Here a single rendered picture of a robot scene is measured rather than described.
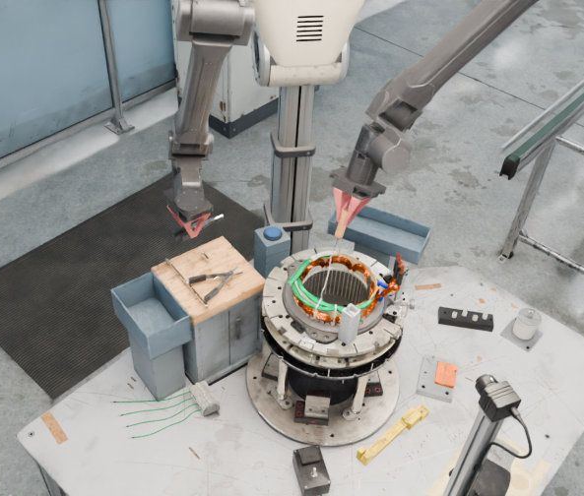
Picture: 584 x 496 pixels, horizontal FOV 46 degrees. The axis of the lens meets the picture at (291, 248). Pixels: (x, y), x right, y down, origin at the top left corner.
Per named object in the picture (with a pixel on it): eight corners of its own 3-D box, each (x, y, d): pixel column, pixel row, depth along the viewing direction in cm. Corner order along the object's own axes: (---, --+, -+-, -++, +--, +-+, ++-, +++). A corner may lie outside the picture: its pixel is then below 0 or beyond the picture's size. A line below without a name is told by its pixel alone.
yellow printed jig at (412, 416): (366, 467, 157) (368, 461, 155) (356, 457, 159) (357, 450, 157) (428, 414, 169) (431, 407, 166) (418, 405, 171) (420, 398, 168)
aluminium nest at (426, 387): (450, 403, 171) (452, 398, 170) (415, 394, 173) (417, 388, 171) (456, 366, 180) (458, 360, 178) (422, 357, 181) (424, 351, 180)
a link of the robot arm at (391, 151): (412, 106, 132) (380, 87, 128) (443, 128, 123) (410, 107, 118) (378, 159, 136) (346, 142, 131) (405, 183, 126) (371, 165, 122)
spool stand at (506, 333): (528, 352, 185) (540, 329, 178) (498, 335, 189) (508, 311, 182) (544, 335, 190) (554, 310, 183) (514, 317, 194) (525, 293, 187)
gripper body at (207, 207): (188, 224, 143) (186, 198, 138) (162, 198, 149) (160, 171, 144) (214, 213, 146) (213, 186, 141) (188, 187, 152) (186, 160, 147)
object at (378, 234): (413, 301, 196) (432, 226, 176) (401, 327, 189) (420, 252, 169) (333, 272, 203) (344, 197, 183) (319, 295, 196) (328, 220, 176)
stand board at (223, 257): (193, 326, 152) (193, 318, 150) (151, 275, 162) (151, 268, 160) (267, 288, 161) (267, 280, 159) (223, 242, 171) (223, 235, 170)
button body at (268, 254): (286, 304, 192) (291, 238, 175) (263, 313, 190) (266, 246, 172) (275, 288, 197) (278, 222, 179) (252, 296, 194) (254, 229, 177)
